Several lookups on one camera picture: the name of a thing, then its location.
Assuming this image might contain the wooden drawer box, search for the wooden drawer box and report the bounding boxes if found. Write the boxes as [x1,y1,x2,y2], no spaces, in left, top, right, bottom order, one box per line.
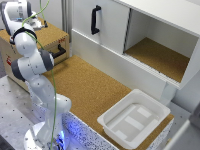
[0,18,71,92]

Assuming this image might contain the green cable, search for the green cable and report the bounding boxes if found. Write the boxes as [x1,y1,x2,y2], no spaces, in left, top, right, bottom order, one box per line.
[20,0,59,150]

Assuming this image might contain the white plastic box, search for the white plastic box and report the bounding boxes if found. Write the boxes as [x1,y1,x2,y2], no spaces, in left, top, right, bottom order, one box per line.
[96,88,172,150]

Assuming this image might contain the white sliding door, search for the white sliding door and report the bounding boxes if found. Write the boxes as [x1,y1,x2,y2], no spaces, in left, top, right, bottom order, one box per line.
[72,0,131,56]

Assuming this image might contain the black drawer handle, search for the black drawer handle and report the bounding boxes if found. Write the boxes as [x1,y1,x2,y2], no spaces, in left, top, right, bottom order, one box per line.
[50,43,67,60]

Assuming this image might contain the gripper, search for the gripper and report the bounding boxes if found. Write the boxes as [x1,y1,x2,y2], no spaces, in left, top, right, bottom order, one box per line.
[30,17,47,31]

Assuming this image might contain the black door handle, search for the black door handle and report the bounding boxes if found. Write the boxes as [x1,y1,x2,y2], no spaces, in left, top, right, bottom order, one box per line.
[90,4,103,36]

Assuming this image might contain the white cabinet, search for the white cabinet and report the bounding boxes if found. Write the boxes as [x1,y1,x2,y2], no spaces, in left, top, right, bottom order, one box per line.
[70,0,200,108]

